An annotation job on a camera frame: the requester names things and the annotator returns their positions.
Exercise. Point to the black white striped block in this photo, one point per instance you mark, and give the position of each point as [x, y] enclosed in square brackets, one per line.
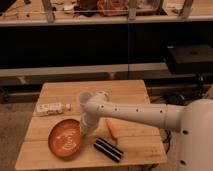
[108, 149]

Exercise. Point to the wooden shelf with clutter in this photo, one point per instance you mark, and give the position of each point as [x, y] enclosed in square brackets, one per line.
[90, 12]

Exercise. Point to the clear plastic cup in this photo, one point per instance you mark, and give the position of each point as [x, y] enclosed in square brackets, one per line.
[83, 97]

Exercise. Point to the black box on right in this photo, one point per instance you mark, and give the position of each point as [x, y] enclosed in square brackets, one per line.
[190, 59]

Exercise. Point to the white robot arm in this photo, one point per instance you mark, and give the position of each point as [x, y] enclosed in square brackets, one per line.
[194, 122]

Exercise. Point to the orange ceramic bowl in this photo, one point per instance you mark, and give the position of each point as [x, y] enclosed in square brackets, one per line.
[65, 138]

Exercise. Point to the white plastic bottle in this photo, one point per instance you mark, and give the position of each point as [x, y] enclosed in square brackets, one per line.
[51, 108]

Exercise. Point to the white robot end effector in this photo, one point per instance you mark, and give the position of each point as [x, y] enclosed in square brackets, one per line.
[88, 124]

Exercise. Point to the orange carrot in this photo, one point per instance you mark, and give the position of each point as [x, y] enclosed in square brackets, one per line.
[111, 129]

